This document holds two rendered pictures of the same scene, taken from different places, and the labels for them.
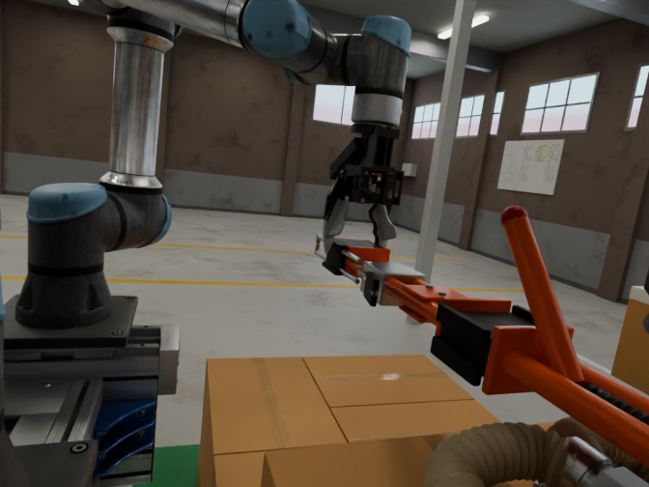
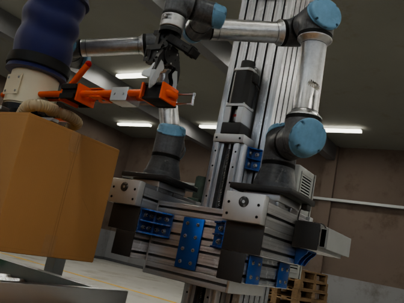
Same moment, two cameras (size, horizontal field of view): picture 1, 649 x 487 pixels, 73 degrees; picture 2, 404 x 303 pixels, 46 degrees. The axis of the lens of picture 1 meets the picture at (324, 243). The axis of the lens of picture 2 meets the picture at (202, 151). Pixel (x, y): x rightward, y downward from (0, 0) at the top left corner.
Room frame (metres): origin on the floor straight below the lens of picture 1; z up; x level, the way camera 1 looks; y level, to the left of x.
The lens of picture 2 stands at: (1.91, -0.72, 0.79)
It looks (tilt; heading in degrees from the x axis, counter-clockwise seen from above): 12 degrees up; 144
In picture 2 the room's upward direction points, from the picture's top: 12 degrees clockwise
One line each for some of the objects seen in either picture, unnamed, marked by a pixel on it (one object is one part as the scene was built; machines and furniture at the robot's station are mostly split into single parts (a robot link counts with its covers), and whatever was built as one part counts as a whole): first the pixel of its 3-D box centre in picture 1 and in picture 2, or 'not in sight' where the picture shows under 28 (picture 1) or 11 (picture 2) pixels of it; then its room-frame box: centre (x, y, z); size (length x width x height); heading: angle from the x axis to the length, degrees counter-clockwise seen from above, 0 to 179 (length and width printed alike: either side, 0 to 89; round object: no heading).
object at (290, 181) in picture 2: (67, 286); (276, 177); (0.75, 0.45, 1.09); 0.15 x 0.15 x 0.10
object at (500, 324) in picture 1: (497, 341); (77, 95); (0.39, -0.17, 1.21); 0.10 x 0.08 x 0.06; 110
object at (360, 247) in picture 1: (357, 257); (159, 94); (0.72, -0.06, 1.21); 0.08 x 0.07 x 0.05; 20
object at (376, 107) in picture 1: (378, 114); (171, 24); (0.70, -0.06, 1.44); 0.08 x 0.08 x 0.05
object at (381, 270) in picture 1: (391, 283); (125, 97); (0.59, -0.10, 1.20); 0.07 x 0.07 x 0.04; 20
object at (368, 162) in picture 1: (371, 166); (164, 48); (0.69, -0.06, 1.36); 0.09 x 0.08 x 0.12; 20
